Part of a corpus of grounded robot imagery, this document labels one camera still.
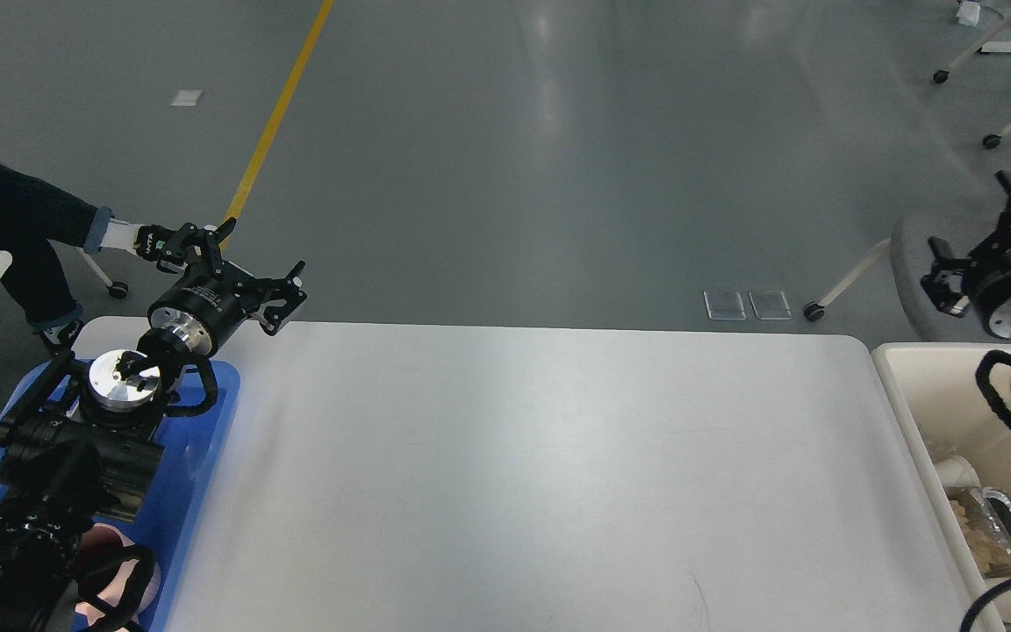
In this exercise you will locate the seated person in black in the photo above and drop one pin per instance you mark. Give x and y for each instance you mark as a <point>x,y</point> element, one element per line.
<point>34,215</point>

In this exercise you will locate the cream plastic bin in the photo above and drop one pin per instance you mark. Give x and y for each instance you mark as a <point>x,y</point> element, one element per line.
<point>932,390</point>

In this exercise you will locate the pink mug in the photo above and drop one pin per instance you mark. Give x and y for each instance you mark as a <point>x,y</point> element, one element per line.
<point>104,540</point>

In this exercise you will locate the blue plastic bin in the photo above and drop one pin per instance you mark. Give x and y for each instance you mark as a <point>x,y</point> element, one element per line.
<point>168,517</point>

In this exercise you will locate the brown paper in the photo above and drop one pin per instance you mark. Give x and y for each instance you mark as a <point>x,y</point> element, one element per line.
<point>982,532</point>

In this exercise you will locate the grey office chair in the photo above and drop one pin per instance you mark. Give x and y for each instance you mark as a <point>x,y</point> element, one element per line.
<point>906,250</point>

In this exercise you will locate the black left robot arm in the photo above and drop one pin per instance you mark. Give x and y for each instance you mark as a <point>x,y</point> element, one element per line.
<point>104,462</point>

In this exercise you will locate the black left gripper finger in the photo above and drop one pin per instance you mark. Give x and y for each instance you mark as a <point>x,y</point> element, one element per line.
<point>192,245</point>
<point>271,301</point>

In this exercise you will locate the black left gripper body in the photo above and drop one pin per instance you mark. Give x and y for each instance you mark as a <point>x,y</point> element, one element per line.
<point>202,309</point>

